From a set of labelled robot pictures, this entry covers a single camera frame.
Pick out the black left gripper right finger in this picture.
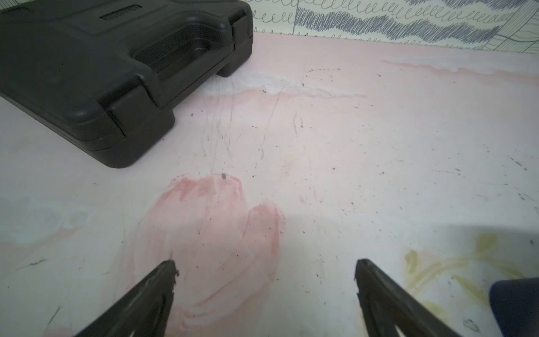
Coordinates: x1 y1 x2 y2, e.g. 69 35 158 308
355 259 458 337

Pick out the black plastic tool case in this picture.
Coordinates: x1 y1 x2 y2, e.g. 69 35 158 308
1 1 253 169

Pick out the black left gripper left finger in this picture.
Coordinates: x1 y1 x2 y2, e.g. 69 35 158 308
77 260 179 337

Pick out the dark blue storage box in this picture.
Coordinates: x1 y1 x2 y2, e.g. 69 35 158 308
489 277 538 337

